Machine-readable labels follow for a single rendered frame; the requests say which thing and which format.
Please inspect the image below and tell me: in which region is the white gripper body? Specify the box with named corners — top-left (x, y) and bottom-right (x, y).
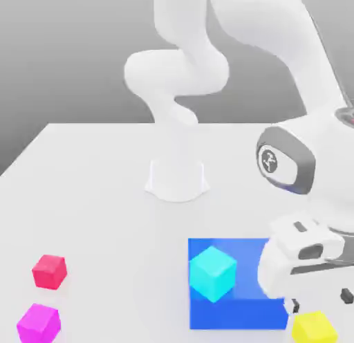
top-left (257, 237), bottom-right (354, 301)

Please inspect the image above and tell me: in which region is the small yellow cube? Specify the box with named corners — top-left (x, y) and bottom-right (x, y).
top-left (291, 310), bottom-right (339, 343)

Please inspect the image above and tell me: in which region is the small cyan cube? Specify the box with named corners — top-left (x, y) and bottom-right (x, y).
top-left (189, 245), bottom-right (238, 304)

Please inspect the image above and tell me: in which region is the small red cube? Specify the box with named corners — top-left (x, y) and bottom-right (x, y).
top-left (31, 254), bottom-right (68, 290)

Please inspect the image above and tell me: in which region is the small magenta cube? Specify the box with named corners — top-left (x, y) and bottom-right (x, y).
top-left (16, 303), bottom-right (62, 343)

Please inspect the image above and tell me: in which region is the large blue box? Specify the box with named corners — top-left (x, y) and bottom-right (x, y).
top-left (187, 237), bottom-right (290, 331)

